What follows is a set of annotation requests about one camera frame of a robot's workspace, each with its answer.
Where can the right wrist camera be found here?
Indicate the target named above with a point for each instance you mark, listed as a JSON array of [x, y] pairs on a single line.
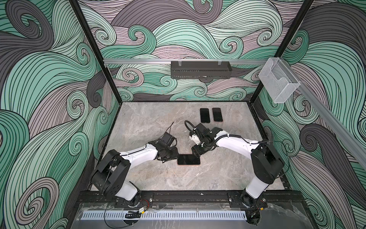
[[196, 139]]

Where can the white slotted cable duct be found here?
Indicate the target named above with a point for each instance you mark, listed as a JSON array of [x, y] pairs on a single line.
[[166, 215]]

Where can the aluminium rail back wall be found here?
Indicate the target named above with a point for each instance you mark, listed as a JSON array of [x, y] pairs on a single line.
[[146, 61]]

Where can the black wall tray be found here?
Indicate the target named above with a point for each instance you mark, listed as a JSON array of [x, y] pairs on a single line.
[[201, 70]]

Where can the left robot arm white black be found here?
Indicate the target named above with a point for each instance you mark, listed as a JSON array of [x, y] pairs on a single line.
[[109, 176]]

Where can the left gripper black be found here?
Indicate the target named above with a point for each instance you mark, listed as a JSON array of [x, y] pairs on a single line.
[[175, 154]]

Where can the aluminium rail right wall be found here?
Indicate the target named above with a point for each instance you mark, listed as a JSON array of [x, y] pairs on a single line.
[[338, 103]]

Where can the clear plastic wall holder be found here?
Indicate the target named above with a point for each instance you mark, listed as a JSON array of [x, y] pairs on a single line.
[[279, 80]]

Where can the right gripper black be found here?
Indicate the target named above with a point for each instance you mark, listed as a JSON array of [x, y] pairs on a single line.
[[196, 151]]

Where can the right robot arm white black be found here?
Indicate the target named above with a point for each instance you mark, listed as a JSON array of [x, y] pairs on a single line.
[[266, 161]]

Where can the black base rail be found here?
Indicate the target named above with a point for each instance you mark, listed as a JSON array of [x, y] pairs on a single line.
[[232, 197]]

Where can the aluminium rail wall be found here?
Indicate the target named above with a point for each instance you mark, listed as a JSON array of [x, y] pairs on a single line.
[[338, 103], [146, 61]]

